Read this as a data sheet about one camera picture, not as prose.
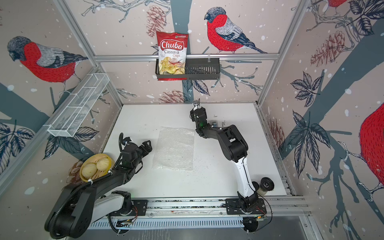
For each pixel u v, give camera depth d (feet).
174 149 3.12
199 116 2.61
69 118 2.40
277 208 2.48
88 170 2.67
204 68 3.11
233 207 2.39
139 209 2.40
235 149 1.88
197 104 2.88
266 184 2.31
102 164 2.73
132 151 2.25
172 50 2.74
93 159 2.87
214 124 3.34
